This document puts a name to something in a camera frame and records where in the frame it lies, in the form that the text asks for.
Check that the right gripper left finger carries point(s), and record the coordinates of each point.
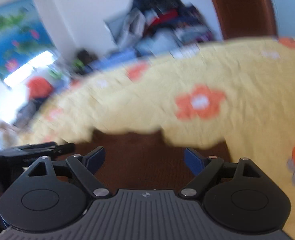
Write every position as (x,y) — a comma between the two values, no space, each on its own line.
(50,195)

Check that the pile of dark clothes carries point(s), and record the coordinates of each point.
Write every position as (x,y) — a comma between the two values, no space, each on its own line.
(152,27)

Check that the lotus pond wall painting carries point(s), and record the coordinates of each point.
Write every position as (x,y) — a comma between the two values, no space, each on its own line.
(22,36)

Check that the brown knitted sweater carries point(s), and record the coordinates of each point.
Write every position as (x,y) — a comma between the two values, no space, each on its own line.
(138,161)

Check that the blue quilted blanket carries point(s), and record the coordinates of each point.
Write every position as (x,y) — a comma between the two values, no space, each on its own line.
(112,59)

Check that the brown wooden door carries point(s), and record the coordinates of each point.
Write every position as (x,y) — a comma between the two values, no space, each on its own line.
(245,18)

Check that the yellow floral bed quilt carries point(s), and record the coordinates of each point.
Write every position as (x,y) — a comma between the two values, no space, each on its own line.
(241,90)

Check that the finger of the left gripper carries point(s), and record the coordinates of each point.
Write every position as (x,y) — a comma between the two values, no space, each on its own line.
(50,149)

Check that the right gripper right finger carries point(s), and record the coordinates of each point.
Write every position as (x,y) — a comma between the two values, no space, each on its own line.
(237,196)

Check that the black bag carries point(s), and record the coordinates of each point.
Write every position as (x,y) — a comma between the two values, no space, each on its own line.
(82,62)

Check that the orange red garment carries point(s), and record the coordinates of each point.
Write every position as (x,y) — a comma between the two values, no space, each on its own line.
(39,87)

